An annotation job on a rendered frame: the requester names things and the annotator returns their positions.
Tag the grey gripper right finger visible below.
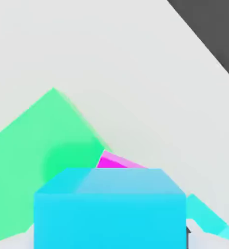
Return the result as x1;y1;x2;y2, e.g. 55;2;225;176
186;218;229;249

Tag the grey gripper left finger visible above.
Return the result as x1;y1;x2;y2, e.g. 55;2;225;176
0;223;35;249

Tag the small cyan cube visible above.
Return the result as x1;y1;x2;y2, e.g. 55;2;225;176
33;168;187;249

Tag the small magenta cube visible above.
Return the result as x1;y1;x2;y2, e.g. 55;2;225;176
95;149;149;169

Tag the large turquoise box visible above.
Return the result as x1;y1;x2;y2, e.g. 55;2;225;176
186;193;229;244

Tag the large green box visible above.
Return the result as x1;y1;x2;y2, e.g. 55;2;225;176
0;87;113;245

